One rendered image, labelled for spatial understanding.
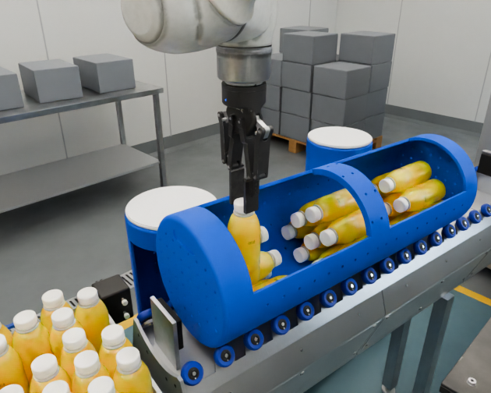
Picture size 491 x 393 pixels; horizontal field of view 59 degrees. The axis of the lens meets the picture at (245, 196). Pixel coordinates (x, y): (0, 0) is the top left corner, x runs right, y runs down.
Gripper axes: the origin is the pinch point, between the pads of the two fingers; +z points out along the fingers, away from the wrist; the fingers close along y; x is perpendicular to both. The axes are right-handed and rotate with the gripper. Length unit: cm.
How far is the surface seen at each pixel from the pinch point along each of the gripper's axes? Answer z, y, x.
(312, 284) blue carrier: 21.6, -8.6, -11.7
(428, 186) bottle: 16, -1, -64
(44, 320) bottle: 25.3, 18.1, 35.7
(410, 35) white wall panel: 25, 280, -465
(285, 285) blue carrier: 18.4, -8.7, -3.9
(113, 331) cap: 21.2, 2.4, 27.2
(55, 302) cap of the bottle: 21.7, 17.5, 33.1
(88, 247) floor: 130, 209, -21
